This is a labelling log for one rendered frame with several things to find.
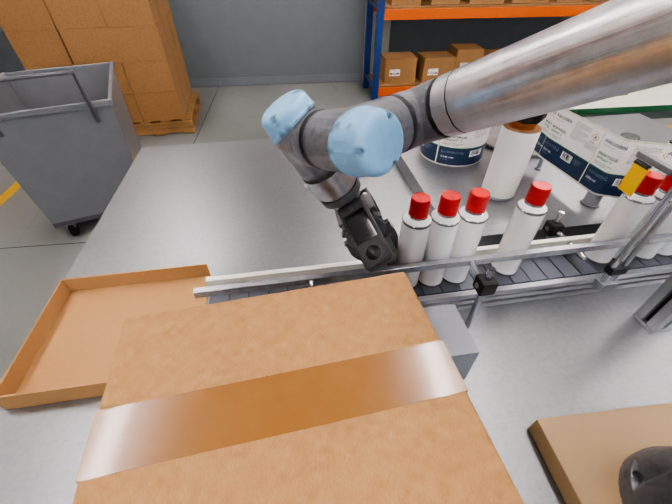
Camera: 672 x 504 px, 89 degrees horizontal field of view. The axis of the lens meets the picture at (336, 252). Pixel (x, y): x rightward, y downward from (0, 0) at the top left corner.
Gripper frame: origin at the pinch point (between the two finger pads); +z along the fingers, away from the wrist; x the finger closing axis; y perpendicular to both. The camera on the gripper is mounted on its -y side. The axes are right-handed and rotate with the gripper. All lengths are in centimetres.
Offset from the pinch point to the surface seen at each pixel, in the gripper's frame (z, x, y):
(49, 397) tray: -23, 56, -13
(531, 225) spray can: 5.5, -25.9, -1.7
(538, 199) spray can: 1.2, -28.3, -0.7
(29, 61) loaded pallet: -84, 196, 293
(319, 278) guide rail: -9.4, 10.8, -3.7
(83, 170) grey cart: -23, 138, 147
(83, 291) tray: -24, 61, 12
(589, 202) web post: 33, -49, 18
